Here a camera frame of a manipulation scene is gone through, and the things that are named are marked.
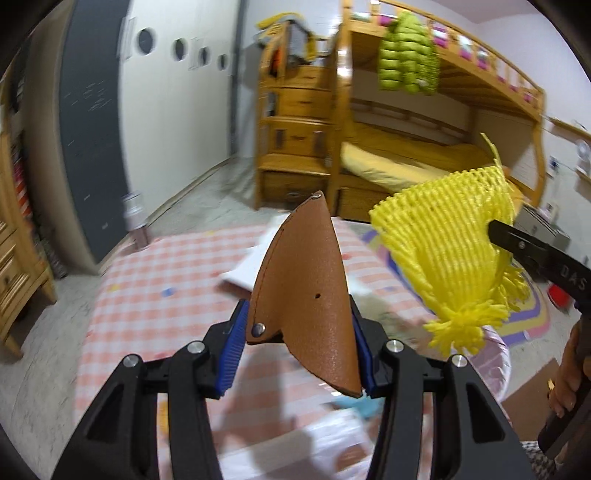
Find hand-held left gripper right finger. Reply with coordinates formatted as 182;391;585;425
348;294;539;480

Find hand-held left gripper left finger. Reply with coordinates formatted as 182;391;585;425
51;299;252;480

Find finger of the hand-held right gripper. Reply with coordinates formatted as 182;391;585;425
488;220;555;267

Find yellow foam fruit net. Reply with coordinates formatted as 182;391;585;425
369;133;532;356

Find brown leather sheath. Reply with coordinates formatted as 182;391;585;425
246;190;363;398

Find person's right hand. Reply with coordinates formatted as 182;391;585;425
549;318;591;419

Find red plastic container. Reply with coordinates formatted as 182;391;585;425
547;283;576;308

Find grey box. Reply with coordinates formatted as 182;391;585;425
515;205;571;259

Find light blue wrapper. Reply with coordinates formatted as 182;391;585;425
332;396;385;420

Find white paper sheet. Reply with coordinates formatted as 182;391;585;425
218;213;296;292

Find pink checkered cloth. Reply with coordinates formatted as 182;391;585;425
76;218;509;480

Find white plastic bag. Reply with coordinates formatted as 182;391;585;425
216;406;384;480

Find white fan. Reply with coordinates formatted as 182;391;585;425
574;138;591;177

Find pink plastic bag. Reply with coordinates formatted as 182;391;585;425
470;323;511;403

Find brown cardboard sheet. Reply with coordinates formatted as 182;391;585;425
501;357;570;444

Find yellow mattress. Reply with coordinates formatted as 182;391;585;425
341;124;525;204

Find wooden bunk bed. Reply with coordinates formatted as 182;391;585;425
330;0;546;223

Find metal can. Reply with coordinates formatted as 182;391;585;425
121;191;149;251

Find green puffer jacket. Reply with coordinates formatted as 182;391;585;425
376;10;441;97

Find wooden cabinet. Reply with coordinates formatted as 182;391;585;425
0;69;58;360

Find wooden stair drawers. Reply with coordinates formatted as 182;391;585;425
256;18;339;212

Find dark grey door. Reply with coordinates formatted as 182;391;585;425
59;0;140;267

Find yellow bag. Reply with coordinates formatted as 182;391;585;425
255;13;319;62

